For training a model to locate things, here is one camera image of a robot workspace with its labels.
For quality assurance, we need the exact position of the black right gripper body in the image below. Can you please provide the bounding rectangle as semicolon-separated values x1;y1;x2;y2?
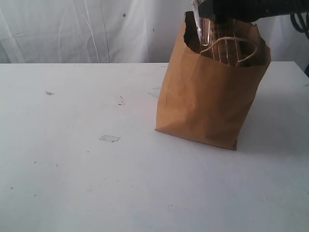
198;0;309;23

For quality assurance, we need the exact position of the spaghetti packet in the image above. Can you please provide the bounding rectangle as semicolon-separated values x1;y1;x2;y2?
192;0;242;67

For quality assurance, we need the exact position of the large brown paper bag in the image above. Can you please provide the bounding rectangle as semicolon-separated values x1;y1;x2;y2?
155;11;271;150

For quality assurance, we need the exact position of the torn white paper scrap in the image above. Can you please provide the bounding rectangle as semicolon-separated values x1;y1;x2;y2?
117;96;126;105

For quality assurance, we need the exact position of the clear tape patch on table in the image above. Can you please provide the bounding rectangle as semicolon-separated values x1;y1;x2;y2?
99;135;121;143

